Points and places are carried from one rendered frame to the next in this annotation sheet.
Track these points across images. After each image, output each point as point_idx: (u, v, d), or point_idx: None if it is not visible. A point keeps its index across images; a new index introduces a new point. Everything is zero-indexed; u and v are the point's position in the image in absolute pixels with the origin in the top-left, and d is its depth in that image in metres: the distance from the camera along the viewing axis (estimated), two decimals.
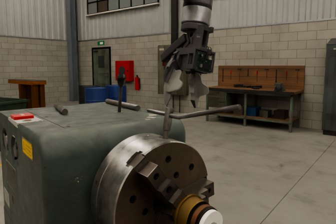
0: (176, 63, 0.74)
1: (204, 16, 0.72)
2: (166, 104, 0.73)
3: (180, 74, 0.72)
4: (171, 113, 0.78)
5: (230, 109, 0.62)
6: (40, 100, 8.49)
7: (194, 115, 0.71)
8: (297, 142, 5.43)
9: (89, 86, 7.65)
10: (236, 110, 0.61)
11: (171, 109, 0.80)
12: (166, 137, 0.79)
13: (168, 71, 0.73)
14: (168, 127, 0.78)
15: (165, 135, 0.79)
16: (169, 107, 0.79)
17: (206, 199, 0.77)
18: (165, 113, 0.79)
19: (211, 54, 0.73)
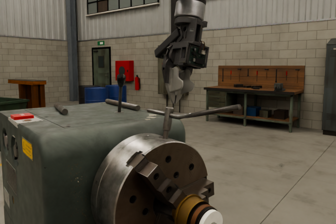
0: (170, 61, 0.73)
1: (198, 10, 0.71)
2: (173, 102, 0.75)
3: (178, 71, 0.72)
4: (171, 113, 0.78)
5: (230, 109, 0.62)
6: (40, 100, 8.49)
7: (194, 115, 0.71)
8: (297, 142, 5.43)
9: (89, 86, 7.65)
10: (236, 110, 0.62)
11: (171, 109, 0.80)
12: (166, 137, 0.79)
13: (165, 72, 0.73)
14: (168, 127, 0.78)
15: (165, 135, 0.79)
16: (169, 107, 0.79)
17: (206, 199, 0.77)
18: (165, 113, 0.79)
19: (205, 48, 0.72)
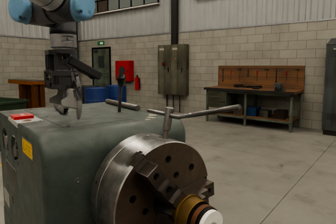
0: None
1: (50, 42, 0.85)
2: (64, 113, 0.95)
3: (57, 90, 0.91)
4: (171, 113, 0.78)
5: (230, 109, 0.62)
6: (40, 100, 8.49)
7: (194, 115, 0.71)
8: (297, 142, 5.43)
9: (89, 86, 7.65)
10: (236, 110, 0.62)
11: (171, 109, 0.80)
12: (166, 137, 0.79)
13: None
14: (168, 127, 0.78)
15: (165, 135, 0.79)
16: (169, 107, 0.79)
17: (206, 199, 0.77)
18: (165, 113, 0.79)
19: (51, 72, 0.83)
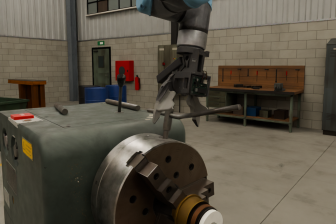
0: (171, 84, 0.74)
1: (200, 40, 0.72)
2: (154, 123, 0.72)
3: (174, 95, 0.72)
4: (171, 113, 0.78)
5: (230, 109, 0.62)
6: (40, 100, 8.49)
7: (194, 115, 0.71)
8: (297, 142, 5.43)
9: (89, 86, 7.65)
10: (236, 110, 0.62)
11: (171, 109, 0.80)
12: (166, 137, 0.79)
13: (162, 90, 0.72)
14: (168, 127, 0.78)
15: (165, 135, 0.79)
16: None
17: (206, 199, 0.77)
18: (165, 113, 0.79)
19: (207, 78, 0.73)
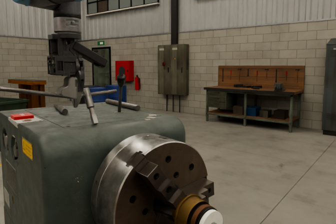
0: None
1: (54, 26, 0.81)
2: (75, 106, 0.87)
3: (63, 80, 0.86)
4: (81, 94, 0.88)
5: (5, 91, 0.77)
6: (40, 100, 8.49)
7: (50, 96, 0.83)
8: (297, 142, 5.43)
9: (89, 86, 7.65)
10: (0, 90, 0.76)
11: (88, 89, 0.88)
12: (90, 114, 0.87)
13: None
14: (86, 105, 0.87)
15: (89, 112, 0.87)
16: (85, 88, 0.89)
17: (206, 199, 0.77)
18: (85, 95, 0.90)
19: (55, 57, 0.79)
